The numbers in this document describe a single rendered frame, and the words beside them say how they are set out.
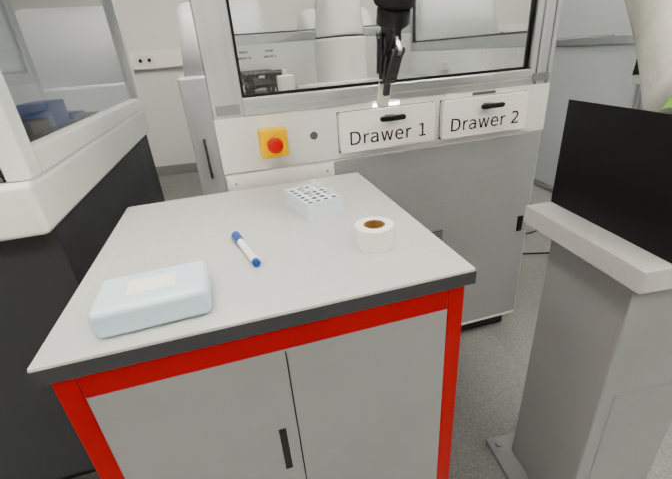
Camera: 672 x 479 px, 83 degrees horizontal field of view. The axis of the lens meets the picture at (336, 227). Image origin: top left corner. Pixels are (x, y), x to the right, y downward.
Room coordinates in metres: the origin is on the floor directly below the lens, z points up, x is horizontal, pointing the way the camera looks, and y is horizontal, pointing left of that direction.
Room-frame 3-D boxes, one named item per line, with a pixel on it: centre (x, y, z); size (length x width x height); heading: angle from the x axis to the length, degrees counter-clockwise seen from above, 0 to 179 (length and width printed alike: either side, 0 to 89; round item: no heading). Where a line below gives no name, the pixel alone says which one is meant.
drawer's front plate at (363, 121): (1.10, -0.17, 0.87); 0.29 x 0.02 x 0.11; 104
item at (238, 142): (1.58, -0.09, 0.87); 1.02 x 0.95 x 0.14; 104
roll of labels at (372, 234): (0.61, -0.07, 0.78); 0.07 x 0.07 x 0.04
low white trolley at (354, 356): (0.71, 0.16, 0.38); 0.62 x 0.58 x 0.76; 104
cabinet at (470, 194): (1.58, -0.10, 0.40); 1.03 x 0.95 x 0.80; 104
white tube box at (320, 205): (0.81, 0.05, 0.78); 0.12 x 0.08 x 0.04; 28
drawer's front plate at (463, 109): (1.18, -0.48, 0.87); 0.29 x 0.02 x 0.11; 104
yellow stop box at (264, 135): (1.01, 0.15, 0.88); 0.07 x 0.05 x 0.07; 104
